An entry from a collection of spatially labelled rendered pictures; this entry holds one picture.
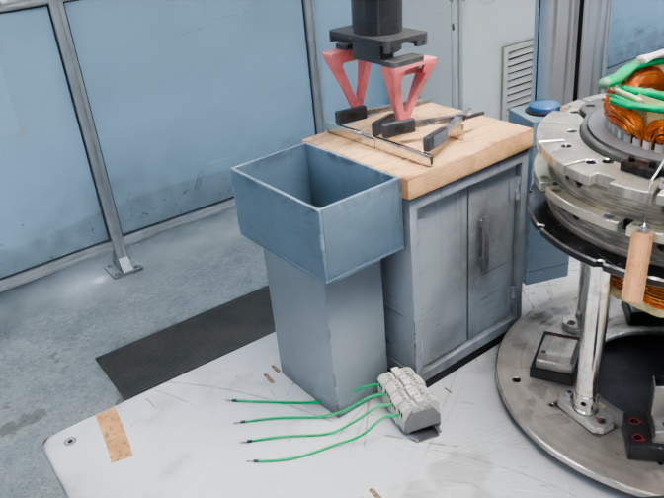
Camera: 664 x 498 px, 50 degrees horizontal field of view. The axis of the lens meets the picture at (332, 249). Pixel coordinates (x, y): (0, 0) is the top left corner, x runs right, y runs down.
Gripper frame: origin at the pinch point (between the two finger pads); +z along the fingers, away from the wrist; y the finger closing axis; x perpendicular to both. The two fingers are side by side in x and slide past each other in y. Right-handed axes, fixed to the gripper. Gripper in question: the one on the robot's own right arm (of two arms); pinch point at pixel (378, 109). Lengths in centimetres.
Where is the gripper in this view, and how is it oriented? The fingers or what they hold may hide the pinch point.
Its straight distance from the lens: 87.2
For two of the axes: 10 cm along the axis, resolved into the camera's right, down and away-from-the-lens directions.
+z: 0.5, 8.8, 4.7
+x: 7.8, -3.3, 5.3
